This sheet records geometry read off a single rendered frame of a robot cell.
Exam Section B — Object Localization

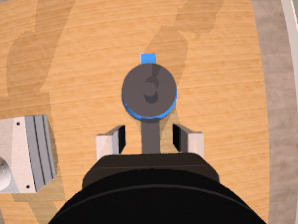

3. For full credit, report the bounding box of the blue kettle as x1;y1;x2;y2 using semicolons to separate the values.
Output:
121;53;177;154

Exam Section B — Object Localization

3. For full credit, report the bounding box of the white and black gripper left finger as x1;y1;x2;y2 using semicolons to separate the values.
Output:
95;125;126;161

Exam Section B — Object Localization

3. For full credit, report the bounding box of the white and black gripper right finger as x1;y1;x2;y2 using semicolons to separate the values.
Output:
173;124;204;159

